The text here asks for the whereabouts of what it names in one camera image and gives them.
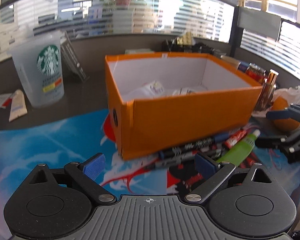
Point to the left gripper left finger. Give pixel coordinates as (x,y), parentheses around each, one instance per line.
(81,176)

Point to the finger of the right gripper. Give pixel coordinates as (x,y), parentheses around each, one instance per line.
(269,142)
(278,115)

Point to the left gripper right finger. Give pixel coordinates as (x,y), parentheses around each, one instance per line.
(215,175)

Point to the green tube white cap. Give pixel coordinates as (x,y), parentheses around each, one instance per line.
(240,151)

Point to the copper metallic tumbler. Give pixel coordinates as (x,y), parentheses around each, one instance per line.
(267,92)

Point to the colourful AGON desk mat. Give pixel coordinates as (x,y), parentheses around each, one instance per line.
(77,139)

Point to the black grey marker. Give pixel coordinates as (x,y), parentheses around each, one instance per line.
(213,154)

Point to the blue capped black marker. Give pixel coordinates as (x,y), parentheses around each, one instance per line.
(191,146)

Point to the red drink can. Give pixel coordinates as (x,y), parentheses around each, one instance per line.
(255,72)

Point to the beige sachet packet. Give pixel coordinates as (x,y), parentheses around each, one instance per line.
(18,106)

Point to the orange cardboard box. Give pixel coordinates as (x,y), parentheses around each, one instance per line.
(203,96)

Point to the yellow building block plate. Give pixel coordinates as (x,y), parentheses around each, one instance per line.
(185,39)

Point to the black tilted booklet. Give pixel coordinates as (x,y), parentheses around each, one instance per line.
(70,58)

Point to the Starbucks plastic cup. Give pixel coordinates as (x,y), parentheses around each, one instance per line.
(39,67)

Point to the black mesh desk organizer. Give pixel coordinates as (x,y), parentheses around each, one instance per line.
(175,46)

